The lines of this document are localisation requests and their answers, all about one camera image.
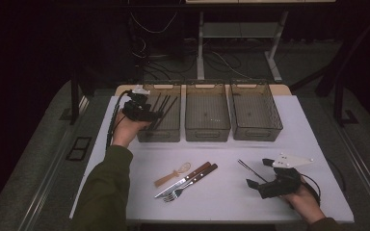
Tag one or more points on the person's right hand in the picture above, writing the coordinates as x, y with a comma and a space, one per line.
305, 205

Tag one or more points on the white metal desk frame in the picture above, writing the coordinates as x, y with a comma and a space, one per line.
200, 48

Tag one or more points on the black floor frame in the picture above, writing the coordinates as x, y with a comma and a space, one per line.
79, 149

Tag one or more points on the smoky transparent plastic bin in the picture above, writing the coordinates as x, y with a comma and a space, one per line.
253, 112
220, 106
173, 137

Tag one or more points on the black stand post with base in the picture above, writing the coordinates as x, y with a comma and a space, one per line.
338, 102

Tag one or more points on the black tripod stand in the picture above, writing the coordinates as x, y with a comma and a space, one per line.
326, 86

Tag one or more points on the black chopstick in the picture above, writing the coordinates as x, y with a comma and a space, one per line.
165, 101

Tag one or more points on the person's left hand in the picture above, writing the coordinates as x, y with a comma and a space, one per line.
125, 133

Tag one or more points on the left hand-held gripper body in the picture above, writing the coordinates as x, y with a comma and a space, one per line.
136, 109

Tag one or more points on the metal floor rail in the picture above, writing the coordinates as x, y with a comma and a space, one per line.
47, 179
367, 178

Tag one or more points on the white table cover sheet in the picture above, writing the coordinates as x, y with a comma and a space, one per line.
237, 205

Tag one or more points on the translucent amber plastic spoon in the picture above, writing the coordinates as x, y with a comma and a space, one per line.
165, 180

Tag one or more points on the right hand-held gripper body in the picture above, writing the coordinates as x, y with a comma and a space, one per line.
284, 184

